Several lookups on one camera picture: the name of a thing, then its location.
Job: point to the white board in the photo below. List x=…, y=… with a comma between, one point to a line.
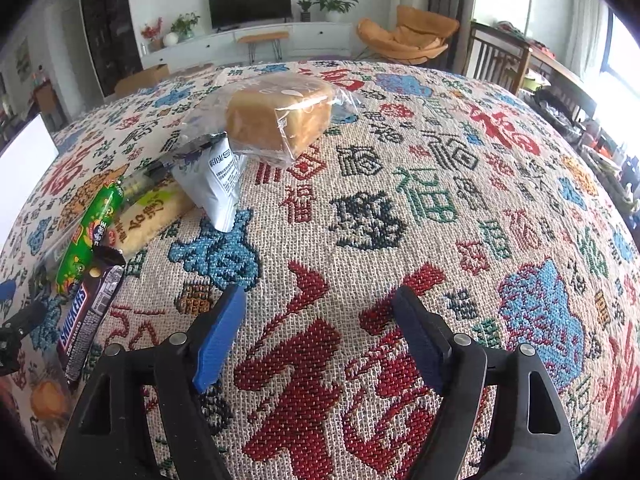
x=25, y=170

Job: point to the brown chocolate bar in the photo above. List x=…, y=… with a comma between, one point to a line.
x=82, y=325

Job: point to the round white vase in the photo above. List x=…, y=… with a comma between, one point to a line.
x=170, y=39

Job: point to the framed wall picture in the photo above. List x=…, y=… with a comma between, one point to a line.
x=23, y=60

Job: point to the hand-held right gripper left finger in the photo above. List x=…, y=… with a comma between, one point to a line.
x=220, y=340

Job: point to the dark wooden chair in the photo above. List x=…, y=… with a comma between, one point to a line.
x=497, y=60

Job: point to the pale rice cracker packet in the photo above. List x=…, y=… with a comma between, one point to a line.
x=150, y=217

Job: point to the silver blue-patterned snack packet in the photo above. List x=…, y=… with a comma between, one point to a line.
x=215, y=180

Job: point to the small green potted plant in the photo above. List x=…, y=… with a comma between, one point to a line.
x=305, y=7

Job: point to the black television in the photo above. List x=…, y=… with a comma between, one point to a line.
x=249, y=2

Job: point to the orange lounge chair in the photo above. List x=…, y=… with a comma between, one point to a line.
x=405, y=35

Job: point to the white television cabinet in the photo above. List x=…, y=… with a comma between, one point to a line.
x=320, y=35

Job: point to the dark tall cabinet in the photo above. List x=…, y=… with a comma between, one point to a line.
x=107, y=25

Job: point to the large green potted plant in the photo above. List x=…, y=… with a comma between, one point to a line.
x=334, y=2

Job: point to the cardboard box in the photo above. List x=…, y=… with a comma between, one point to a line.
x=145, y=79

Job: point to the printed blanket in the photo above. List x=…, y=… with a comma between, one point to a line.
x=380, y=200

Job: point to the bread loaf in clear bag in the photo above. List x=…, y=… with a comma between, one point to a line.
x=270, y=115

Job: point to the green snack packet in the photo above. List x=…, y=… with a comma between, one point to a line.
x=90, y=230

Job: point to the wooden stool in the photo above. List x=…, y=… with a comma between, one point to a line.
x=262, y=37

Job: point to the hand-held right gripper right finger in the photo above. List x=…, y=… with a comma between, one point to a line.
x=420, y=340

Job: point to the leafy potted plant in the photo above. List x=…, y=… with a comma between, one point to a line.
x=184, y=25

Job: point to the red flower branches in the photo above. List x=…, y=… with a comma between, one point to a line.
x=151, y=32

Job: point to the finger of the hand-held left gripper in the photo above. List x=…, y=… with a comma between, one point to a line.
x=22, y=322

